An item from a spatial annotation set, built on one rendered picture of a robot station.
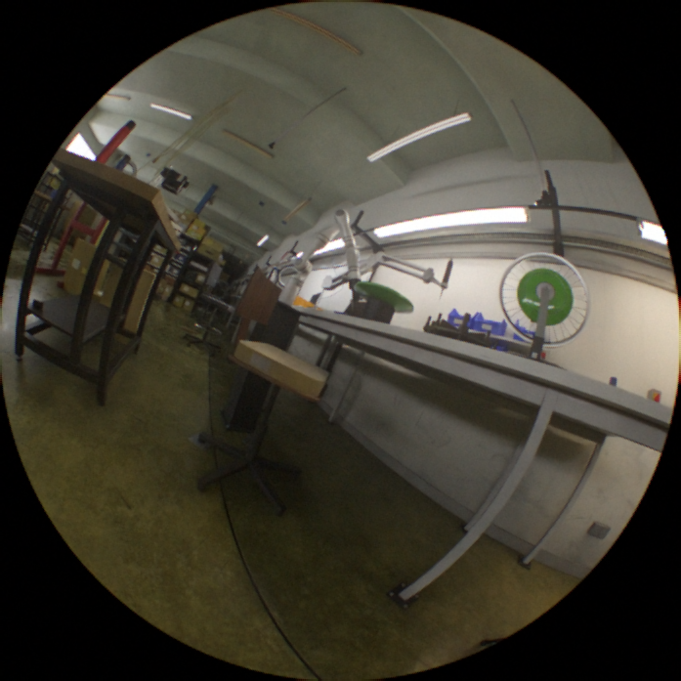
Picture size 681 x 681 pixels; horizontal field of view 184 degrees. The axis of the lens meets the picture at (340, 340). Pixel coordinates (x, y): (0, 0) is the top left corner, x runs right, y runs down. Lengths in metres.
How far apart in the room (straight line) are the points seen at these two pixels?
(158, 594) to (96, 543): 0.22
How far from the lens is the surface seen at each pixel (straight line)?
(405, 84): 3.71
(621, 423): 0.75
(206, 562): 0.81
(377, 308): 0.97
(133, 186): 0.93
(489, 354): 0.65
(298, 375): 0.70
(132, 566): 0.80
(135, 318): 2.11
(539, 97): 3.07
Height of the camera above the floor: 0.74
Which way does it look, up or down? 2 degrees up
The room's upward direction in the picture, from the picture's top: 24 degrees clockwise
